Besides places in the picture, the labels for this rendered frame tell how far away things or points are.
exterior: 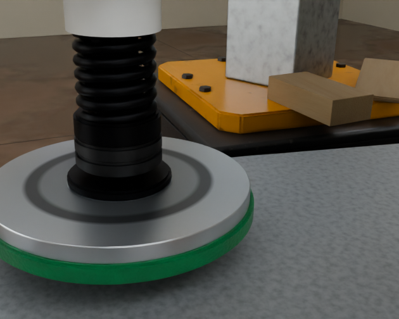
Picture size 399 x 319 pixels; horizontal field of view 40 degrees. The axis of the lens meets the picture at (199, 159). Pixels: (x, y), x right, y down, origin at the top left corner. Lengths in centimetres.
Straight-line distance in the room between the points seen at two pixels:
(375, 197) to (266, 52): 73
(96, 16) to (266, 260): 23
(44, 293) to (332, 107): 71
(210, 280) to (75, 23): 21
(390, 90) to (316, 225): 77
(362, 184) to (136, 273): 32
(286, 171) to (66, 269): 32
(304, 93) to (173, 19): 591
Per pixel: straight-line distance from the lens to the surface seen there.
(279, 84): 114
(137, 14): 39
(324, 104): 104
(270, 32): 125
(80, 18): 39
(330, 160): 66
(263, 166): 63
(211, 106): 113
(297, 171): 62
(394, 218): 55
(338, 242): 49
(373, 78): 131
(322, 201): 56
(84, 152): 42
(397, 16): 752
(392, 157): 70
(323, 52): 134
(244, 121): 107
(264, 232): 50
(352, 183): 61
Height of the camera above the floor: 110
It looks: 22 degrees down
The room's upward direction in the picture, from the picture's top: 1 degrees clockwise
